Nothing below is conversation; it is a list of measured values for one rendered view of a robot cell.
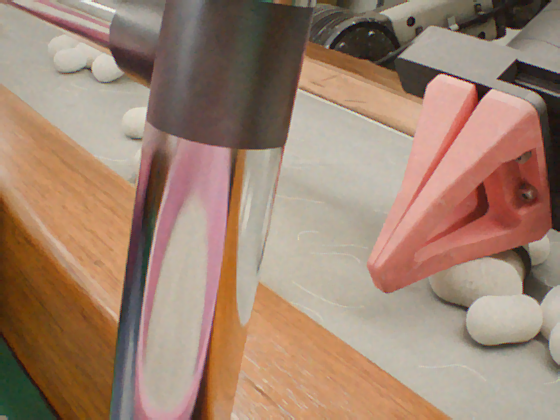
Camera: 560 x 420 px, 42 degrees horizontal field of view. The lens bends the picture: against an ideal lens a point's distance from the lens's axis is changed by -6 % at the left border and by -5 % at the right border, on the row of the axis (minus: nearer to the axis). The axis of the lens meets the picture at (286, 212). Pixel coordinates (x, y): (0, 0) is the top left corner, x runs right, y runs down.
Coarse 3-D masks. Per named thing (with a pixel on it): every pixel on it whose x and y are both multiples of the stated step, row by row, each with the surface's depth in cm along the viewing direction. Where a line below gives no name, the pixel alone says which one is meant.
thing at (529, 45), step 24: (552, 0) 32; (528, 24) 31; (552, 24) 29; (504, 48) 29; (528, 48) 29; (552, 48) 28; (528, 72) 28; (552, 72) 27; (552, 96) 27; (552, 120) 29; (552, 144) 30
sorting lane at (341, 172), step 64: (0, 64) 55; (64, 128) 42; (320, 128) 54; (384, 128) 59; (320, 192) 40; (384, 192) 42; (320, 256) 32; (320, 320) 26; (384, 320) 27; (448, 320) 28; (448, 384) 24; (512, 384) 24
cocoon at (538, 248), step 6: (540, 240) 35; (546, 240) 35; (534, 246) 35; (540, 246) 35; (546, 246) 35; (534, 252) 35; (540, 252) 35; (546, 252) 35; (534, 258) 35; (540, 258) 35; (546, 258) 35; (534, 264) 35
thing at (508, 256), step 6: (498, 252) 31; (504, 252) 31; (510, 252) 31; (528, 252) 32; (498, 258) 31; (504, 258) 31; (510, 258) 31; (516, 258) 31; (510, 264) 30; (516, 264) 31; (522, 264) 31; (516, 270) 31; (522, 270) 31; (522, 276) 31
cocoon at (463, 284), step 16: (448, 272) 29; (464, 272) 29; (480, 272) 29; (496, 272) 29; (512, 272) 29; (432, 288) 30; (448, 288) 29; (464, 288) 29; (480, 288) 29; (496, 288) 28; (512, 288) 29; (464, 304) 29
